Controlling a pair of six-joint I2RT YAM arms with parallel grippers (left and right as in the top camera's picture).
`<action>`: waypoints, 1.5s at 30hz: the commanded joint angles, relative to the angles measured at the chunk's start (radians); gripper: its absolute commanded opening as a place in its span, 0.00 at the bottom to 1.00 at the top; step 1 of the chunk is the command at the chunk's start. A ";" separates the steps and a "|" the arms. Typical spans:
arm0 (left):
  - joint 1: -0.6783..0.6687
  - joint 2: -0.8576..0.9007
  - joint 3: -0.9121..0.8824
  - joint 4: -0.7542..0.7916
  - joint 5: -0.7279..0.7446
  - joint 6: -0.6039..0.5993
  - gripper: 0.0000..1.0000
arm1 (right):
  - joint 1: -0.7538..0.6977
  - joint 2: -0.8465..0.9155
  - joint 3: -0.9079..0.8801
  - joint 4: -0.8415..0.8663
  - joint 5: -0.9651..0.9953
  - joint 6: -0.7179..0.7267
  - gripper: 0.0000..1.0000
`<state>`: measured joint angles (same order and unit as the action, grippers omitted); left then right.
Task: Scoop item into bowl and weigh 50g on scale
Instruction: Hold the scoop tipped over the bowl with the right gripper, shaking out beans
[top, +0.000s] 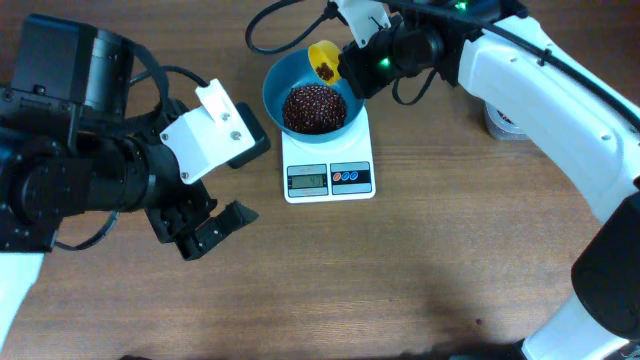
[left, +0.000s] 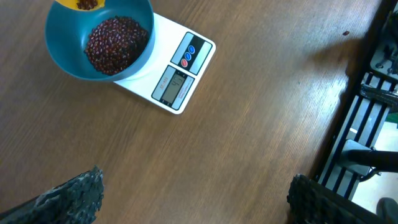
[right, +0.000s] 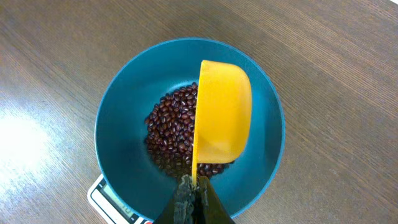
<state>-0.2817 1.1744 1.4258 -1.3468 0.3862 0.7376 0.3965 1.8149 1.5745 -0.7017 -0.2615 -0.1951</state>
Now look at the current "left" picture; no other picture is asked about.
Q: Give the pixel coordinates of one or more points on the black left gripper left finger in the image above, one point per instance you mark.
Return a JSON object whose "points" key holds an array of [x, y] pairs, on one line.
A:
{"points": [[75, 201]]}

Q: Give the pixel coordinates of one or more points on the black slatted frame beside table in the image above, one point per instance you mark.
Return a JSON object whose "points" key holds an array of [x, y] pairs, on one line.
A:
{"points": [[360, 120]]}

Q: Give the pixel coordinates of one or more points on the red adzuki beans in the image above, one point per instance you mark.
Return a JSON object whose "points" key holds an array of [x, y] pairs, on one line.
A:
{"points": [[115, 44]]}

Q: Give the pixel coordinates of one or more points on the yellow measuring scoop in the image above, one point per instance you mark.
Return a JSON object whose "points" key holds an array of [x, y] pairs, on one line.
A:
{"points": [[82, 5]]}

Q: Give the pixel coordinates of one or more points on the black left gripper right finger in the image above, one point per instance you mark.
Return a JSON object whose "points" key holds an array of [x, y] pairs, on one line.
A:
{"points": [[311, 202]]}

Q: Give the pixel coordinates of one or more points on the blue plastic bowl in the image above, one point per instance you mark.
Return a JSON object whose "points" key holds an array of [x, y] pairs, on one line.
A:
{"points": [[67, 33]]}

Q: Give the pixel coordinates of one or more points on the white digital kitchen scale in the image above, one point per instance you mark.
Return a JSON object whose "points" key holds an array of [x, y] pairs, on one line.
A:
{"points": [[177, 62]]}

